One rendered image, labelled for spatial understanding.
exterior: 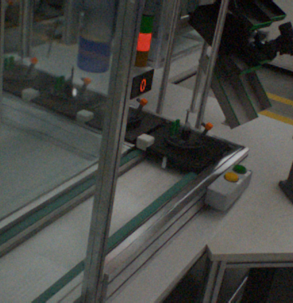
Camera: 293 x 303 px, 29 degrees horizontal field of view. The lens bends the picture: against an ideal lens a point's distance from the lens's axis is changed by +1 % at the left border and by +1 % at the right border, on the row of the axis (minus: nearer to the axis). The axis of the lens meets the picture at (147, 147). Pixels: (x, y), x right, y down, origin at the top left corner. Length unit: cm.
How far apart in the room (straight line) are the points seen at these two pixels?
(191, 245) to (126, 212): 21
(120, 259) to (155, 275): 16
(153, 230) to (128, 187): 28
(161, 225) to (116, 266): 22
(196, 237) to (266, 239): 22
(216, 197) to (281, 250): 24
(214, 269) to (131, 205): 30
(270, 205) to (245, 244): 27
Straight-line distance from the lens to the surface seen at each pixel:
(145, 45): 169
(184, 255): 161
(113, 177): 107
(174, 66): 303
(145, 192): 174
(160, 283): 151
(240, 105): 219
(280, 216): 190
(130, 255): 141
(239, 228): 178
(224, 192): 174
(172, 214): 158
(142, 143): 189
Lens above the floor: 182
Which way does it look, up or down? 27 degrees down
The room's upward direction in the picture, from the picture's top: 10 degrees clockwise
